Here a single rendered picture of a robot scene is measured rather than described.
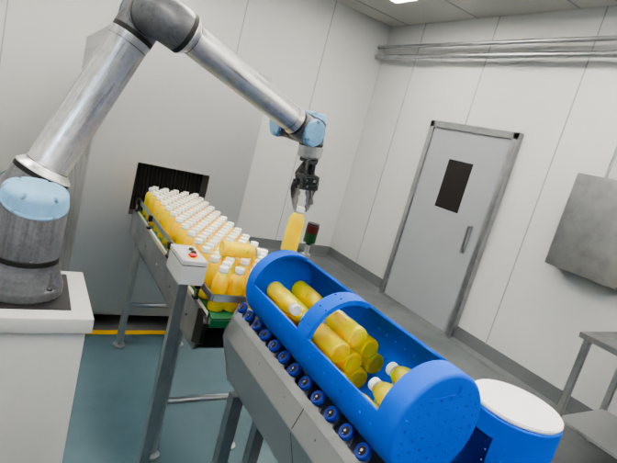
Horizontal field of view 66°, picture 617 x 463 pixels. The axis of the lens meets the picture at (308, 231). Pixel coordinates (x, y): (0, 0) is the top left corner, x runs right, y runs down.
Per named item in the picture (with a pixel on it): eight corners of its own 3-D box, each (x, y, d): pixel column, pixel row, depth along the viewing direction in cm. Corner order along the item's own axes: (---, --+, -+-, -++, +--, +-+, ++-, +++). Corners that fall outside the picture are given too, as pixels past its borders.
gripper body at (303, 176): (298, 191, 176) (303, 158, 173) (292, 186, 184) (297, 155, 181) (318, 192, 178) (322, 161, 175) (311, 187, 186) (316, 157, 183)
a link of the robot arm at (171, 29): (161, -24, 113) (335, 126, 157) (145, -20, 122) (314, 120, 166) (136, 18, 113) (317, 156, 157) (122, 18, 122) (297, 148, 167)
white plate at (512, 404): (516, 379, 166) (515, 383, 166) (454, 377, 155) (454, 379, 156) (584, 432, 141) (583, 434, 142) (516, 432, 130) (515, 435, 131)
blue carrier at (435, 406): (377, 494, 107) (405, 384, 100) (240, 320, 179) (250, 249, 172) (465, 466, 121) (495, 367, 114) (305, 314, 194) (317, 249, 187)
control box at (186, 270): (177, 285, 180) (183, 259, 178) (165, 265, 197) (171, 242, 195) (203, 286, 185) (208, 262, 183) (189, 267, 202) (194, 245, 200)
